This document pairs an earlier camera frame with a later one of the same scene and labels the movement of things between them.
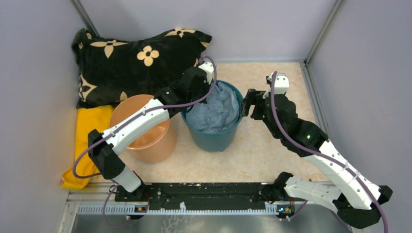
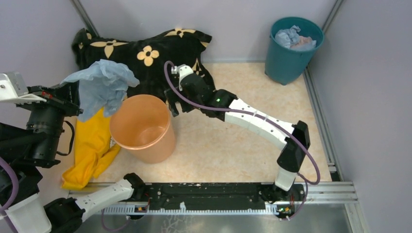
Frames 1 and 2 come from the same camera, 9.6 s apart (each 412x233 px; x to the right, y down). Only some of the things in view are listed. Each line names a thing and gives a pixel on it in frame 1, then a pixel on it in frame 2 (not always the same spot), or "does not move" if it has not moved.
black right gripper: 253,97 → 171,104
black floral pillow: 109,70 does not move
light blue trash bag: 220,112 → 103,84
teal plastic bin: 218,141 → 283,65
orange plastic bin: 156,145 does not move
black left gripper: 207,87 → 65,96
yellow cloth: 89,118 does not move
